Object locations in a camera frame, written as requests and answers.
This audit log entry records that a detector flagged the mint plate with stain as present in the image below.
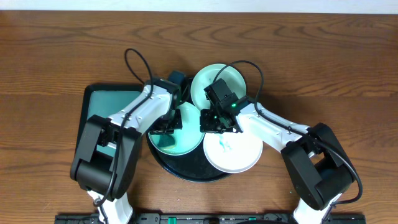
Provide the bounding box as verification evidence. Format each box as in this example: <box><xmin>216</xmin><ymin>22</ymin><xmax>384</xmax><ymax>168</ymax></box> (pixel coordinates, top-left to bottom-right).
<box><xmin>190</xmin><ymin>63</ymin><xmax>246</xmax><ymax>110</ymax></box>

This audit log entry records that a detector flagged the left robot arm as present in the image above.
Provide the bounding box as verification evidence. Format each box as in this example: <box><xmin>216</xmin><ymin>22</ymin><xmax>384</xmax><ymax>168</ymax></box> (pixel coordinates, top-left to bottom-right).
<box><xmin>70</xmin><ymin>75</ymin><xmax>187</xmax><ymax>223</ymax></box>

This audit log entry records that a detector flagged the white plate with stain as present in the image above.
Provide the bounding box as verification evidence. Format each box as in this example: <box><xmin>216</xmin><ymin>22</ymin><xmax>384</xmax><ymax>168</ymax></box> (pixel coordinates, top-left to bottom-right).
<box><xmin>203</xmin><ymin>133</ymin><xmax>263</xmax><ymax>174</ymax></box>

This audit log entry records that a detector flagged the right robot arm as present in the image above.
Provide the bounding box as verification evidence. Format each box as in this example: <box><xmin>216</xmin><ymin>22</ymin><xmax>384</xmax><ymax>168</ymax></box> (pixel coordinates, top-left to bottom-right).
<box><xmin>200</xmin><ymin>95</ymin><xmax>363</xmax><ymax>223</ymax></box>

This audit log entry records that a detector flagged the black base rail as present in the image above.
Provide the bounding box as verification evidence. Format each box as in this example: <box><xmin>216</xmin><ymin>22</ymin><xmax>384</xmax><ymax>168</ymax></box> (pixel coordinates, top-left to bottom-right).
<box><xmin>54</xmin><ymin>213</ymin><xmax>366</xmax><ymax>224</ymax></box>

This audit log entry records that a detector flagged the black rectangular sponge tray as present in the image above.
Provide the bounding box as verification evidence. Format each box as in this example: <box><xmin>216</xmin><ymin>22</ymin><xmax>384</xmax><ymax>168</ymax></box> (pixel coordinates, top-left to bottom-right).
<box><xmin>76</xmin><ymin>83</ymin><xmax>142</xmax><ymax>146</ymax></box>

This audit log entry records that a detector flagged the round black tray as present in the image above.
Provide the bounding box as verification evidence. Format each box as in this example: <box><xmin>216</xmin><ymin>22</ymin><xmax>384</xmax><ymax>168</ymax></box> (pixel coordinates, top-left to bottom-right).
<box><xmin>146</xmin><ymin>75</ymin><xmax>249</xmax><ymax>184</ymax></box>

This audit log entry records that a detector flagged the mint green plate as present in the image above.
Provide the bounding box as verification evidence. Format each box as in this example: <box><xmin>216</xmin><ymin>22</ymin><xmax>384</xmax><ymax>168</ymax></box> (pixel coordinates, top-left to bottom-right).
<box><xmin>149</xmin><ymin>102</ymin><xmax>205</xmax><ymax>156</ymax></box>

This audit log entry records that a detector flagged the green and yellow sponge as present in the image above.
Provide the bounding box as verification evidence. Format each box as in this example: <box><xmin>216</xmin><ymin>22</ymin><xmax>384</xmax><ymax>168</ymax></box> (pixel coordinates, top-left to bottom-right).
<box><xmin>155</xmin><ymin>134</ymin><xmax>176</xmax><ymax>150</ymax></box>

